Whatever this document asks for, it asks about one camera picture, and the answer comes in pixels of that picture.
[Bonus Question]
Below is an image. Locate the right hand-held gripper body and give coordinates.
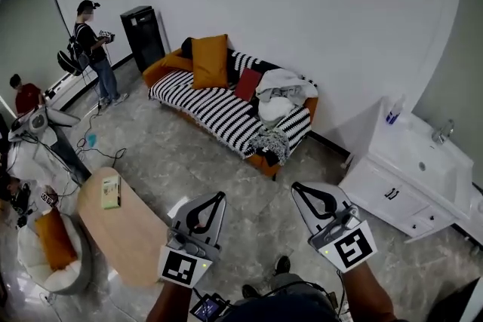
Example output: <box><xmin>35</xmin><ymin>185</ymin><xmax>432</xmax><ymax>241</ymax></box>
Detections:
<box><xmin>308</xmin><ymin>204</ymin><xmax>379</xmax><ymax>274</ymax></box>

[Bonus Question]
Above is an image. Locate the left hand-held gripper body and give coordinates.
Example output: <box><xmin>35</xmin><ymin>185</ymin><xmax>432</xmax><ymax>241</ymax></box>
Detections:
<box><xmin>156</xmin><ymin>228</ymin><xmax>223</xmax><ymax>290</ymax></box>

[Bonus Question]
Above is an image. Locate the orange sofa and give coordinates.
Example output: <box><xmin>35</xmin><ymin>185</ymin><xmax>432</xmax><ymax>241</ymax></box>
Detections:
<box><xmin>142</xmin><ymin>36</ymin><xmax>320</xmax><ymax>179</ymax></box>

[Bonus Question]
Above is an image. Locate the red cushion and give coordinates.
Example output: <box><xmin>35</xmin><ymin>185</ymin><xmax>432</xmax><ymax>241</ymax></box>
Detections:
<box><xmin>234</xmin><ymin>67</ymin><xmax>263</xmax><ymax>103</ymax></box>

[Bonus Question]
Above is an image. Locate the person's left forearm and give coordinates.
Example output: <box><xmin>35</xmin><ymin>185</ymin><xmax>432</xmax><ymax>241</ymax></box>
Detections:
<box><xmin>145</xmin><ymin>280</ymin><xmax>196</xmax><ymax>322</ymax></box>

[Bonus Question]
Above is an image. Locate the person's right forearm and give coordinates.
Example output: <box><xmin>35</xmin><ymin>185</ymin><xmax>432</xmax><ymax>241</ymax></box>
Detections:
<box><xmin>340</xmin><ymin>261</ymin><xmax>398</xmax><ymax>322</ymax></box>

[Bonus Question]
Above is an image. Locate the person's black shoe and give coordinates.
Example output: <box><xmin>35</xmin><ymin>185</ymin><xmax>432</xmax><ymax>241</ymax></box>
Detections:
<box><xmin>274</xmin><ymin>255</ymin><xmax>291</xmax><ymax>277</ymax></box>
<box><xmin>241</xmin><ymin>284</ymin><xmax>262</xmax><ymax>302</ymax></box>

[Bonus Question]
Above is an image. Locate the small screen device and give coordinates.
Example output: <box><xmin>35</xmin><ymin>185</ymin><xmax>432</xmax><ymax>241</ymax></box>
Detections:
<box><xmin>188</xmin><ymin>291</ymin><xmax>232</xmax><ymax>322</ymax></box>

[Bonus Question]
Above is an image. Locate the wooden coffee table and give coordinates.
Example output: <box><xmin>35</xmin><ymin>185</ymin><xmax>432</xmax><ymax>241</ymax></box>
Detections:
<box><xmin>76</xmin><ymin>166</ymin><xmax>179</xmax><ymax>289</ymax></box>

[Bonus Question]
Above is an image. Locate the white vanity cabinet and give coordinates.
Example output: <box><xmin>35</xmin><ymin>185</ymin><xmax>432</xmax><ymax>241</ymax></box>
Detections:
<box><xmin>337</xmin><ymin>95</ymin><xmax>477</xmax><ymax>245</ymax></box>

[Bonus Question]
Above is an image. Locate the green box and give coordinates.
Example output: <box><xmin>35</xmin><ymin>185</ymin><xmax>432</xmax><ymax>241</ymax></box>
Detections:
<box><xmin>100</xmin><ymin>174</ymin><xmax>123</xmax><ymax>210</ymax></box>

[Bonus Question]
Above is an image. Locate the speckled knitted throw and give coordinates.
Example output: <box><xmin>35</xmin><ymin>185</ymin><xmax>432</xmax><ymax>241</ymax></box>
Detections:
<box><xmin>246</xmin><ymin>127</ymin><xmax>291</xmax><ymax>167</ymax></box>

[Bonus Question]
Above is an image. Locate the person's blue shirt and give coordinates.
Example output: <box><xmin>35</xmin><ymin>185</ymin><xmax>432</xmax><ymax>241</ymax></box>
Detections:
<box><xmin>225</xmin><ymin>292</ymin><xmax>343</xmax><ymax>322</ymax></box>

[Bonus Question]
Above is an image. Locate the white crumpled cloth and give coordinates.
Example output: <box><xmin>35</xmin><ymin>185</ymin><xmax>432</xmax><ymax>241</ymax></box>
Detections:
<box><xmin>257</xmin><ymin>95</ymin><xmax>298</xmax><ymax>130</ymax></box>

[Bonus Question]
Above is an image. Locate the black panel with white edge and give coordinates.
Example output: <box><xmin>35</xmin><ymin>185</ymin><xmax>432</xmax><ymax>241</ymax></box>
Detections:
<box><xmin>429</xmin><ymin>276</ymin><xmax>483</xmax><ymax>322</ymax></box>

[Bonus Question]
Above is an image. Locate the white round armchair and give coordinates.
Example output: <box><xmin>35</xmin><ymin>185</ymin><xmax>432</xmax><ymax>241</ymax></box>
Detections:
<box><xmin>16</xmin><ymin>212</ymin><xmax>94</xmax><ymax>295</ymax></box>

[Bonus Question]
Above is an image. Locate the chrome faucet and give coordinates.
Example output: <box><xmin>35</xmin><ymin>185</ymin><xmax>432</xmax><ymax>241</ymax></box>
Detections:
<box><xmin>431</xmin><ymin>118</ymin><xmax>457</xmax><ymax>145</ymax></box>

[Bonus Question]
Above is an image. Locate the orange armchair cushion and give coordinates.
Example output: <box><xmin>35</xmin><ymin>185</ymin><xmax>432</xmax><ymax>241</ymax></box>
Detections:
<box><xmin>33</xmin><ymin>207</ymin><xmax>79</xmax><ymax>272</ymax></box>

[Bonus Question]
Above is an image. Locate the beige crumpled cloth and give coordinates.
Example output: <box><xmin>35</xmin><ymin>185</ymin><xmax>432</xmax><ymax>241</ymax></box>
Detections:
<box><xmin>255</xmin><ymin>68</ymin><xmax>319</xmax><ymax>106</ymax></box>

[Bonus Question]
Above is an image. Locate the small orange cushion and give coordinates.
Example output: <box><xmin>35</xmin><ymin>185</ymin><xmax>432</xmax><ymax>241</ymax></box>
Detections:
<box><xmin>162</xmin><ymin>48</ymin><xmax>195</xmax><ymax>73</ymax></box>

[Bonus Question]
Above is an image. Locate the large orange cushion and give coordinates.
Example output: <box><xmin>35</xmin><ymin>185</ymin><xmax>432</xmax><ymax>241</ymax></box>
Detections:
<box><xmin>190</xmin><ymin>34</ymin><xmax>230</xmax><ymax>90</ymax></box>

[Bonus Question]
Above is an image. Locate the white low bench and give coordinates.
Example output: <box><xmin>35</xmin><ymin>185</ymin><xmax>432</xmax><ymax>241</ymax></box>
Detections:
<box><xmin>42</xmin><ymin>67</ymin><xmax>103</xmax><ymax>112</ymax></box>

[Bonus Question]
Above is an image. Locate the grey backpack rig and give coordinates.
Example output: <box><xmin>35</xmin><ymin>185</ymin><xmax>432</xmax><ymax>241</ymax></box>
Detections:
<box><xmin>9</xmin><ymin>105</ymin><xmax>82</xmax><ymax>143</ymax></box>

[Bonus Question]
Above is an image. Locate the black cushion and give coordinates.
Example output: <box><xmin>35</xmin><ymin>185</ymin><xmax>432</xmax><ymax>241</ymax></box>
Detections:
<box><xmin>180</xmin><ymin>37</ymin><xmax>195</xmax><ymax>59</ymax></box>

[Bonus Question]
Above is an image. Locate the black cabinet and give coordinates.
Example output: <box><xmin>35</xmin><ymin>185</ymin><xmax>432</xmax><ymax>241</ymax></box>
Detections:
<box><xmin>119</xmin><ymin>5</ymin><xmax>168</xmax><ymax>74</ymax></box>

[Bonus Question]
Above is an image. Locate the black floor cable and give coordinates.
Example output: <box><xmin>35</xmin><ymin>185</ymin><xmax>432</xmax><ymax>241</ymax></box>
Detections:
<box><xmin>74</xmin><ymin>105</ymin><xmax>128</xmax><ymax>171</ymax></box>

